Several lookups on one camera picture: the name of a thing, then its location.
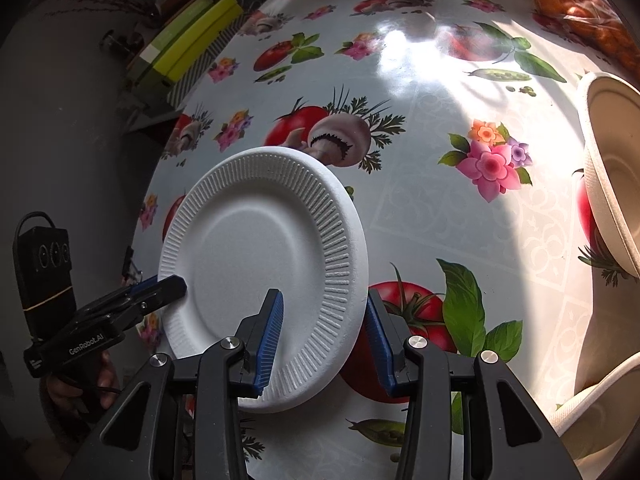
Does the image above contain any lime green box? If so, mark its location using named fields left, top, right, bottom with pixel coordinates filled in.
left=132, top=0, right=244, bottom=86

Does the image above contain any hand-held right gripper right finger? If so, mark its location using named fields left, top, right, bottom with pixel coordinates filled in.
left=365, top=290, right=583, bottom=480

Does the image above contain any white ribbed foam plate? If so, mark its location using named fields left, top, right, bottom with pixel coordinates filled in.
left=157, top=146, right=370, bottom=414

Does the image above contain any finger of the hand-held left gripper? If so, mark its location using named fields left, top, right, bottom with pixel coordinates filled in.
left=75, top=276, right=161, bottom=317
left=107, top=275, right=189, bottom=331

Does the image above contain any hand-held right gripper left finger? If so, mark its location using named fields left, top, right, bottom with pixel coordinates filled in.
left=62, top=288, right=285, bottom=480

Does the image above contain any dried twig bunch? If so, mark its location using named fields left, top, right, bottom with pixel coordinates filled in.
left=44, top=0, right=152, bottom=17

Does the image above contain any beige paper bowl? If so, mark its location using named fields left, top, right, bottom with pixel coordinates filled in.
left=582, top=150, right=640, bottom=279
left=554, top=352, right=640, bottom=463
left=575, top=72, right=640, bottom=261

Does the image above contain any vegetable printed tablecloth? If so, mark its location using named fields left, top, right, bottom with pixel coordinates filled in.
left=132, top=0, right=640, bottom=480

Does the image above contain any clear plastic bag of oranges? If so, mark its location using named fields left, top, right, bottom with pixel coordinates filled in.
left=529, top=0, right=640, bottom=77

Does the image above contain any person's left hand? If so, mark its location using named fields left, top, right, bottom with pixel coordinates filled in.
left=46, top=351, right=122, bottom=427

